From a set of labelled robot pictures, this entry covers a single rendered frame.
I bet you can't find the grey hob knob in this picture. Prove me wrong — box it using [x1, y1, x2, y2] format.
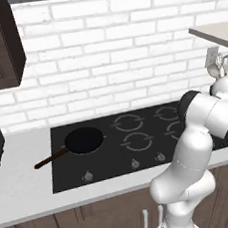
[129, 157, 141, 170]
[155, 151, 167, 163]
[82, 169, 96, 183]

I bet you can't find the black glass hob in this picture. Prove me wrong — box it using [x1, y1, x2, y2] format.
[43, 94, 228, 195]

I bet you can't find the white cupboard handle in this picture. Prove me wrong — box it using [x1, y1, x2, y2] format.
[140, 208, 151, 228]

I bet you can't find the grey spoon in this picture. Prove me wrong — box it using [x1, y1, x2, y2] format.
[205, 61, 222, 82]

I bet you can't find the black frying pan brown handle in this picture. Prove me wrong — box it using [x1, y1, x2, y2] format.
[30, 124, 108, 170]

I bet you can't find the pale wall shelf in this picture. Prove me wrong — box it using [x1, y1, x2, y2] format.
[187, 21, 228, 54]

